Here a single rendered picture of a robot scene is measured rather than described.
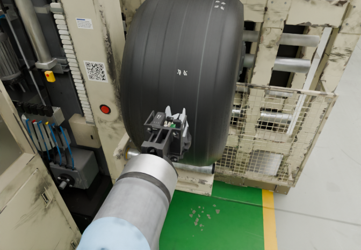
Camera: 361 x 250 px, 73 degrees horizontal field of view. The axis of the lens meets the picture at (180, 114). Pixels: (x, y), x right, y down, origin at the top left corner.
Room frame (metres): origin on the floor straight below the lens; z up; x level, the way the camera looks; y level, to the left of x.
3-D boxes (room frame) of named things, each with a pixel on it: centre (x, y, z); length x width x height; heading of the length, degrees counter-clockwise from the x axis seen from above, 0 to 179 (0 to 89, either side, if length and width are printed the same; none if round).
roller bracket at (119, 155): (0.80, 0.19, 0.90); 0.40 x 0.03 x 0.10; 167
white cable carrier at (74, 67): (0.79, 0.36, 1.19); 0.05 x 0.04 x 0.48; 167
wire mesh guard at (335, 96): (1.03, -0.28, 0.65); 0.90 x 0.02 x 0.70; 77
